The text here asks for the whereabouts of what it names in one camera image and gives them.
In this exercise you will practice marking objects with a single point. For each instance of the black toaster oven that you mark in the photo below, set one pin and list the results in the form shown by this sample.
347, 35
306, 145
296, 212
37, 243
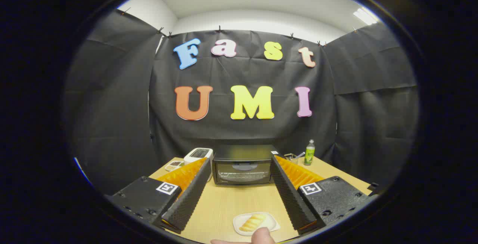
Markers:
242, 154

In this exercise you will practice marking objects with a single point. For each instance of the ridged bread roll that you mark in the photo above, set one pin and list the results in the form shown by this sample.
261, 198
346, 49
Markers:
252, 222

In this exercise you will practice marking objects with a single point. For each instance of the small ceiling light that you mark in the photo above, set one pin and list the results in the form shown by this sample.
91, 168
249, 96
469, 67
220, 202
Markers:
365, 16

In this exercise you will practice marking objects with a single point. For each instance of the small snack tray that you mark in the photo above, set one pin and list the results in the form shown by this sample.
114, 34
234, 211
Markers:
173, 166

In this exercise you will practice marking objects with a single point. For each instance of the white spoon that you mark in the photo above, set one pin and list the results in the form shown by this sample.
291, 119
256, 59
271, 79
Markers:
300, 155

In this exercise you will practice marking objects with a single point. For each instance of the white rectangular plate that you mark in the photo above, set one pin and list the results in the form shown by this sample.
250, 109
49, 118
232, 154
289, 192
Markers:
271, 222

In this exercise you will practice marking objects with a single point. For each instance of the clear utensil holder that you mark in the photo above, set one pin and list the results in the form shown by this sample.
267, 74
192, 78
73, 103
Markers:
290, 158

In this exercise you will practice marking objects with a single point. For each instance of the black backdrop cloth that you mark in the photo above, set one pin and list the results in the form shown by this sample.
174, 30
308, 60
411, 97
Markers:
242, 132

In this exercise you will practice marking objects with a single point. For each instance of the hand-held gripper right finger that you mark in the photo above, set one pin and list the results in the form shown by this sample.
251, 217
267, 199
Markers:
291, 199

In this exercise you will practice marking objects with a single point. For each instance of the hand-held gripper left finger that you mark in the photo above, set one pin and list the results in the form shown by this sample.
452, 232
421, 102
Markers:
190, 199

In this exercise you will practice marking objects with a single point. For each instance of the white pop-up toaster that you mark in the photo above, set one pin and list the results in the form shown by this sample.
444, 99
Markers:
198, 154

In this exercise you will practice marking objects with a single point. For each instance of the green drink bottle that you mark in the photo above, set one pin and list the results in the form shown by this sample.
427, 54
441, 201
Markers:
309, 156

